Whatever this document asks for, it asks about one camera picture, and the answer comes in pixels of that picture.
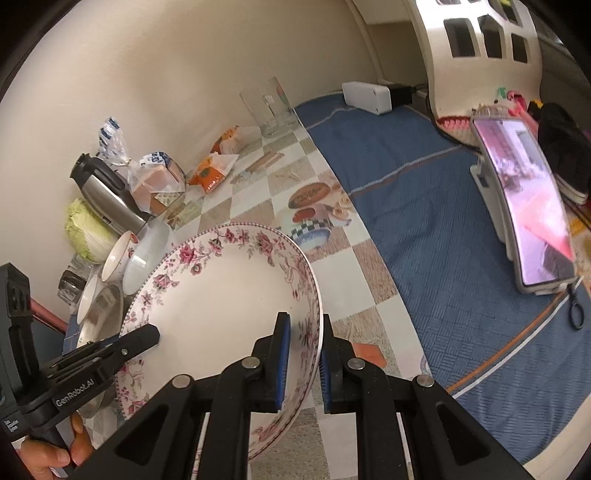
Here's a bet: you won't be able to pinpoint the stainless steel plate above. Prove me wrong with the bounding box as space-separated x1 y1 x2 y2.
77 283 124 419

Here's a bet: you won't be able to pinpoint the red rimmed floral bowl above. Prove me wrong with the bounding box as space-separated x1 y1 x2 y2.
101 231 139 284

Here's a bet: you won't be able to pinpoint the floral porcelain plate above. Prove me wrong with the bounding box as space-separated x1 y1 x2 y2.
115 222 322 458

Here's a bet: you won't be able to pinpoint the person's left hand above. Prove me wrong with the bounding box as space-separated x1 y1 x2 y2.
17 412 94 480

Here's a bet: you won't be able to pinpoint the small white bowl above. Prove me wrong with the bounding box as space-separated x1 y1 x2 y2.
76 272 103 325

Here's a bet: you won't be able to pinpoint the clear glass jar tray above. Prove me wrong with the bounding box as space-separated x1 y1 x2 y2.
57 254 95 307

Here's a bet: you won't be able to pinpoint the blue tablecloth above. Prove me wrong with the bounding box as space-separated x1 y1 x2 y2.
297 94 590 474

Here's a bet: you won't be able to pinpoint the large white bowl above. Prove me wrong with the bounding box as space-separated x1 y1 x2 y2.
122 222 171 296

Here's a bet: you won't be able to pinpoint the napa cabbage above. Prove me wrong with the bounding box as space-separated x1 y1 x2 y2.
64 198 118 264

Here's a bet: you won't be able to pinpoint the stainless steel thermos jug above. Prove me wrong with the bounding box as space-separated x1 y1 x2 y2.
70 153 151 234

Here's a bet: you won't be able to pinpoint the bagged sliced bread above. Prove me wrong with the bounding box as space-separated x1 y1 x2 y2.
97 117 186 216

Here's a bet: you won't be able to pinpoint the black scissors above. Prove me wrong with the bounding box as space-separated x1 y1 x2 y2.
567 276 586 331

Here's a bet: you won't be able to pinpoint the near orange snack packet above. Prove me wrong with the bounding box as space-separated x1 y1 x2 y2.
187 152 238 193

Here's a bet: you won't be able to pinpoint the orange snack packet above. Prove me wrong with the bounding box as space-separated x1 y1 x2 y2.
187 152 238 193
211 126 262 155

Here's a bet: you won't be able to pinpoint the checkered plastic table cover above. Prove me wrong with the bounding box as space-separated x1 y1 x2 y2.
86 126 429 479

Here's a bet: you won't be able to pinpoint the smartphone on stand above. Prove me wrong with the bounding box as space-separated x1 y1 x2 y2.
470 116 577 295

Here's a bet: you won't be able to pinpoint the far orange snack packet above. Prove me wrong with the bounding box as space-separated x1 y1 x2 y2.
211 126 262 155

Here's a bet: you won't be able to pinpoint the clear glass mug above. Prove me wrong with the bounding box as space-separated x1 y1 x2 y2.
239 77 297 138

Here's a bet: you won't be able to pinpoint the white power adapter box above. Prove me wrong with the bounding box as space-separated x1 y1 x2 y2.
342 81 393 115

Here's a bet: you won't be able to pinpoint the white chair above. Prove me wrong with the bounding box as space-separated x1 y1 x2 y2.
406 1 542 149

